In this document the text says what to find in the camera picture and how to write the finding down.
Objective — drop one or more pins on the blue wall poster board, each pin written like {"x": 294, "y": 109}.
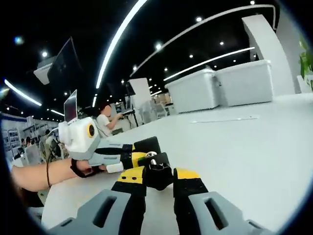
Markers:
{"x": 11, "y": 139}

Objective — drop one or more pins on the white box unit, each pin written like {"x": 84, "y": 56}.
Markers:
{"x": 42, "y": 72}

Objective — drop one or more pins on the standing desk with monitor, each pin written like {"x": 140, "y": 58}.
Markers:
{"x": 127, "y": 112}

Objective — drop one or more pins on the potted green plant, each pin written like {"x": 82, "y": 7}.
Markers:
{"x": 306, "y": 63}

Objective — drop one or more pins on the dark monitor panel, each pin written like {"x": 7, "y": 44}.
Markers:
{"x": 64, "y": 61}

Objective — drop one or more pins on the stack of cardboard boxes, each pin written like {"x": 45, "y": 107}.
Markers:
{"x": 161, "y": 98}

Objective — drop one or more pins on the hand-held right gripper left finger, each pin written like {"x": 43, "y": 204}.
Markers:
{"x": 85, "y": 215}

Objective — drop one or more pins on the long ceiling light strip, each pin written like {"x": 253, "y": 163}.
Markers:
{"x": 110, "y": 44}

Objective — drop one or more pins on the tilted laptop screen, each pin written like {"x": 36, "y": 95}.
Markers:
{"x": 71, "y": 107}

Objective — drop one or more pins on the person's left hand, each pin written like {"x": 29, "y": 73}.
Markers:
{"x": 84, "y": 169}

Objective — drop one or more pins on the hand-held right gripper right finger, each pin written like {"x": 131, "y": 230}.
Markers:
{"x": 234, "y": 220}

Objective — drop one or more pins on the group of white office chairs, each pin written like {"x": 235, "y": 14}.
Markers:
{"x": 159, "y": 111}

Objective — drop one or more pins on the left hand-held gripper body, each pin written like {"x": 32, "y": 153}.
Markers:
{"x": 78, "y": 137}

